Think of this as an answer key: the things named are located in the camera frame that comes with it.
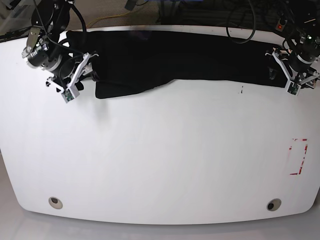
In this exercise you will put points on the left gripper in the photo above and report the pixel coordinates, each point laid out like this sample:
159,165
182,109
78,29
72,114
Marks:
299,71

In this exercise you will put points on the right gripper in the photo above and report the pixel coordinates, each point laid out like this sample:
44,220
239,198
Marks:
63,69

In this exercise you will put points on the black T-shirt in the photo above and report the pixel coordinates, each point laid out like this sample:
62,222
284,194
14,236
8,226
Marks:
132,62

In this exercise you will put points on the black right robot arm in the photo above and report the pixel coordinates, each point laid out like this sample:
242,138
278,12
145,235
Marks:
49,19

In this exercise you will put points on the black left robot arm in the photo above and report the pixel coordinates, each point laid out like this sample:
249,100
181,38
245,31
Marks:
299,24

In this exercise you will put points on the black rod on floor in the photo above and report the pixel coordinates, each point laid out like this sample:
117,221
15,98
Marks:
14,34

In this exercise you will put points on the red tape rectangle marking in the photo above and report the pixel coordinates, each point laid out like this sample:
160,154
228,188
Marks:
296,156

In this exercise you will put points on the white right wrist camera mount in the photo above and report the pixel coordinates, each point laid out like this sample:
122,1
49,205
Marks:
70,93

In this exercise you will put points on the black power strip red switch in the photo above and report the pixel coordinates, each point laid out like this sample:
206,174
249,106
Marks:
281,24

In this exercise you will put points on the right table cable grommet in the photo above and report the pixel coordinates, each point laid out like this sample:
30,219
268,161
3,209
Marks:
274,205

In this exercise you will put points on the table cable grommet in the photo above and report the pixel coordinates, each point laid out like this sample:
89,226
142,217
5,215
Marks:
274,205
55,203

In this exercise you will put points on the left table cable grommet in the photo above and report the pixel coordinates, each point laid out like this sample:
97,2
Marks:
55,203

